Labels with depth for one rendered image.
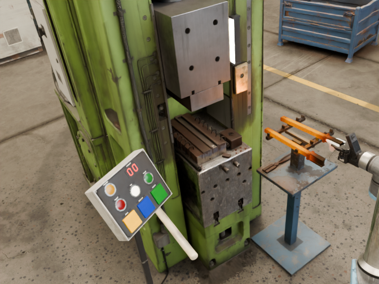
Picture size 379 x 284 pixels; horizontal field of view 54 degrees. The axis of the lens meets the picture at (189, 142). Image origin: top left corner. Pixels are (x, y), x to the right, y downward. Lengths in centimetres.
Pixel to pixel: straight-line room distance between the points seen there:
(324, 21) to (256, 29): 344
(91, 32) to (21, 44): 495
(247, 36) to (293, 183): 89
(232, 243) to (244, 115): 91
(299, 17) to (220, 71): 391
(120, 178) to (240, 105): 93
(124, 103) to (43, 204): 193
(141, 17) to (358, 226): 220
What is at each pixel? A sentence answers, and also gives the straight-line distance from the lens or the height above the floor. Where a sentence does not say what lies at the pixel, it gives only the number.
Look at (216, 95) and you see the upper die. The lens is 194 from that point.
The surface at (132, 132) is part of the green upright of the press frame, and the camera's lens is 194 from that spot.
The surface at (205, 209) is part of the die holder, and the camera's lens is 225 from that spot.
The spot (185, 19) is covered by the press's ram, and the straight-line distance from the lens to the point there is 170.
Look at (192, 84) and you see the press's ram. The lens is 182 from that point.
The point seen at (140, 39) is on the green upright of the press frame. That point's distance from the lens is 178.
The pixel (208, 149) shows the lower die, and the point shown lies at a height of 99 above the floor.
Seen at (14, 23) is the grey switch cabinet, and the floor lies 57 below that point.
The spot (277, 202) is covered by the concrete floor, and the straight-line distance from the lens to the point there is 317.
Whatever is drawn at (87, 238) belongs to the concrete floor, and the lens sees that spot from 314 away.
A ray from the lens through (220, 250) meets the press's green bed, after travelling 264.
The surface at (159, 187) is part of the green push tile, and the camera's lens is 182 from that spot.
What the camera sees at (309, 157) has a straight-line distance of 206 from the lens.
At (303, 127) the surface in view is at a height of 104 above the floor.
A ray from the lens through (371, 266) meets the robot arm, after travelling 173.
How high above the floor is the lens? 225
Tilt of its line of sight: 36 degrees down
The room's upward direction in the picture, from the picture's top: 7 degrees counter-clockwise
